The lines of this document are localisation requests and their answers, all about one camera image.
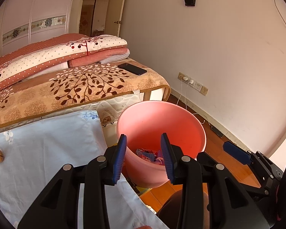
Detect purple wrapper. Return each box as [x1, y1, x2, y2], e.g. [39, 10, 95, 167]
[153, 150, 165, 165]

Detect pink plastic trash bucket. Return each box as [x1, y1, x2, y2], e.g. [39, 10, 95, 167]
[117, 101, 207, 188]

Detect wooden bedroom door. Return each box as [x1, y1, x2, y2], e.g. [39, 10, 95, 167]
[76, 0, 125, 37]

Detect beige leaf pattern blanket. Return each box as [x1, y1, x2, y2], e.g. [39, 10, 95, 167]
[0, 59, 171, 128]

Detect black smartphone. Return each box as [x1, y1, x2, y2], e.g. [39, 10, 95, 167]
[118, 63, 147, 76]

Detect light blue floral pillowcase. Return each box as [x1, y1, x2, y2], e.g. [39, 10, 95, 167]
[0, 110, 168, 228]

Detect pink folded blanket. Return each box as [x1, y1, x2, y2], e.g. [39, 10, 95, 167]
[68, 47, 130, 68]

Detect folded red white dotted quilt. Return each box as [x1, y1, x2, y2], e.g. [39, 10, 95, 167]
[0, 33, 127, 91]

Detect white wardrobe sliding doors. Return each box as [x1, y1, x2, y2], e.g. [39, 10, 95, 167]
[1, 0, 72, 55]

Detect white charger cable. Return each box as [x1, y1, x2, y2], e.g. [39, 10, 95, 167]
[176, 76, 213, 127]

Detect wall power outlets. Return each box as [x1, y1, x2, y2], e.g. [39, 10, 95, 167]
[178, 72, 209, 96]

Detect black wall mounted box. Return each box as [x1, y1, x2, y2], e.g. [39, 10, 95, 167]
[184, 0, 196, 7]

